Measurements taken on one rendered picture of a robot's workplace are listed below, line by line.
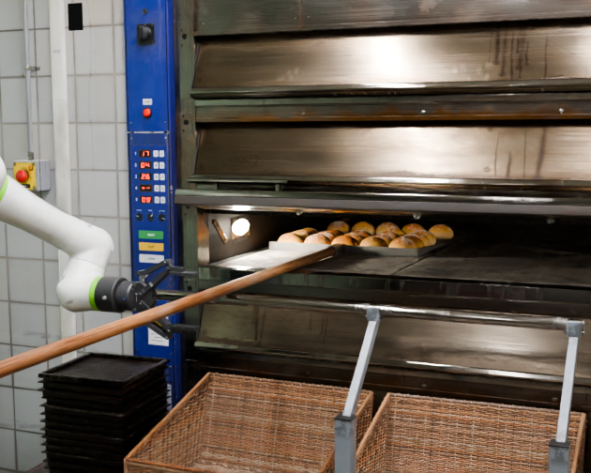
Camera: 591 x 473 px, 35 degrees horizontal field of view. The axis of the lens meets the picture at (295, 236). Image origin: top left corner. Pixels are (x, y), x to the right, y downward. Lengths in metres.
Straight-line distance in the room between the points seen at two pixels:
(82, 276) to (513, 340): 1.18
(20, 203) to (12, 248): 0.95
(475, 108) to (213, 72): 0.80
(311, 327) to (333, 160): 0.51
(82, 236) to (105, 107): 0.70
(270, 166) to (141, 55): 0.54
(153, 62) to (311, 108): 0.53
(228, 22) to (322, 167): 0.53
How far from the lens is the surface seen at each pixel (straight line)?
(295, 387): 2.84
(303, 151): 2.76
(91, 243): 2.50
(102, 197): 3.11
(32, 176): 3.17
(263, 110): 2.81
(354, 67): 2.70
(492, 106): 2.60
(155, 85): 2.95
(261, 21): 2.84
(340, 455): 2.21
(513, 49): 2.60
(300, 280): 2.80
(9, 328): 3.42
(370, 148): 2.69
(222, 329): 2.93
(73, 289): 2.47
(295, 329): 2.84
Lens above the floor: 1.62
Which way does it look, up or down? 7 degrees down
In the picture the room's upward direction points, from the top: straight up
